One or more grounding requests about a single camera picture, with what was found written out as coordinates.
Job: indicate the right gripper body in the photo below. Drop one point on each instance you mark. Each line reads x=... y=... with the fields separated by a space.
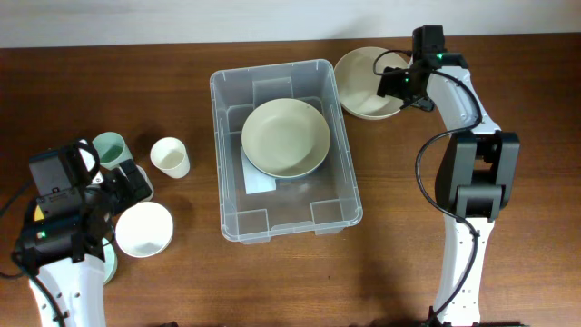
x=399 y=84

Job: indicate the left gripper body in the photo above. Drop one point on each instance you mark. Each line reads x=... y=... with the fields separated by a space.
x=113 y=195

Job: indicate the cream bowl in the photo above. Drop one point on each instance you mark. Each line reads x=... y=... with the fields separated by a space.
x=357 y=85

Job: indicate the green cup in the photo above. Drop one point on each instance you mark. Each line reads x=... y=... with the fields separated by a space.
x=112 y=149

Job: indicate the grey cup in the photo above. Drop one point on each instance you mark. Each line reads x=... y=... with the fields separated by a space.
x=148 y=182

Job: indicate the cream cup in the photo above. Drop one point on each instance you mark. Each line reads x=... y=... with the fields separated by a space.
x=169 y=155

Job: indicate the beige bowl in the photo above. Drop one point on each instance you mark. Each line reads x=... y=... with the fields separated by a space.
x=285 y=131

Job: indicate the clear plastic storage container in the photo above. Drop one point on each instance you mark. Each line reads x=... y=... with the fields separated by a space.
x=326 y=201

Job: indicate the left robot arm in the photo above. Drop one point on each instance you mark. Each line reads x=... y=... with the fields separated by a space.
x=60 y=248

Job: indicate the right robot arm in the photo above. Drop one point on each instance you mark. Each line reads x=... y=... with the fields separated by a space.
x=475 y=178

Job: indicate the yellow bowl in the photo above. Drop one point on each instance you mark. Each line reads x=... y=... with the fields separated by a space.
x=38 y=214

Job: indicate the white small bowl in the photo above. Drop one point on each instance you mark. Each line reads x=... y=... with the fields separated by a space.
x=144 y=230

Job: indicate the light green small bowl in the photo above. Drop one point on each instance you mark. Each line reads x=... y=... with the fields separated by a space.
x=111 y=262

